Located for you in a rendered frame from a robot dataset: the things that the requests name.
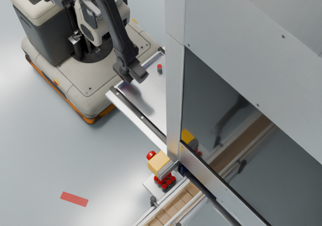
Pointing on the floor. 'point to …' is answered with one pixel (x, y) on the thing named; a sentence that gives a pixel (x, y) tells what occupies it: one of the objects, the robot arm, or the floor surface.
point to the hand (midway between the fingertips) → (125, 77)
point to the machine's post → (174, 65)
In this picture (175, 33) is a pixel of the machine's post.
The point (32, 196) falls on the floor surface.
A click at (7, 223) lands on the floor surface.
